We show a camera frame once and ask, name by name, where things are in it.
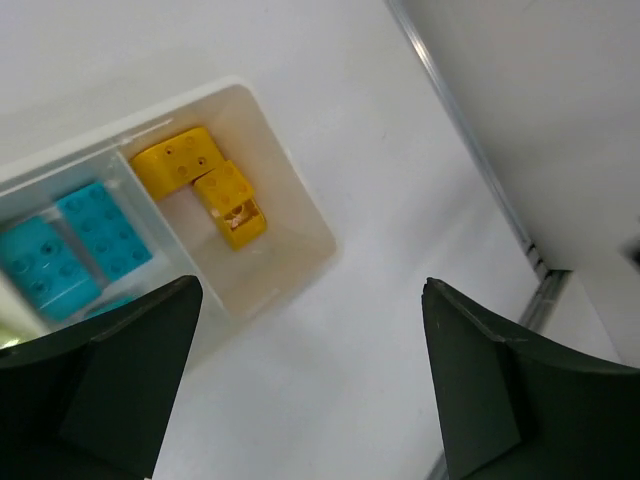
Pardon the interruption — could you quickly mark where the long teal lego brick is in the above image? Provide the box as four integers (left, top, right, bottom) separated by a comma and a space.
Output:
55, 182, 152, 282

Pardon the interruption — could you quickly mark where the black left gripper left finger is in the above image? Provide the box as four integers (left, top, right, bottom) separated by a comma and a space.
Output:
1, 275, 203, 479

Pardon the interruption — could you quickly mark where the teal lime yellow lego cluster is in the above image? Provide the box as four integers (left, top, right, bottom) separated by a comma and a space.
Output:
82, 294, 138, 320

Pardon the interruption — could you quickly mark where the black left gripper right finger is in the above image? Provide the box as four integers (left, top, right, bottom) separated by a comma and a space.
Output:
422, 278, 639, 479

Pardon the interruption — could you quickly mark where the yellow rounded lego brick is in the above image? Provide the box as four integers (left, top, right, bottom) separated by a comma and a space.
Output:
192, 160, 267, 250

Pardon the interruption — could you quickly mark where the teal and lime lego stack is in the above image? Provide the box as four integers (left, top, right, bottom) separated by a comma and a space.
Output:
0, 217, 104, 322

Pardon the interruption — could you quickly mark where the yellow butterfly lego brick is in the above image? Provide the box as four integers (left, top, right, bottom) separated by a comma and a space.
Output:
129, 127, 225, 201

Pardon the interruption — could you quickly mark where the aluminium side rail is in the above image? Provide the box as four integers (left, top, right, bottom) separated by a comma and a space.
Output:
387, 1, 571, 341

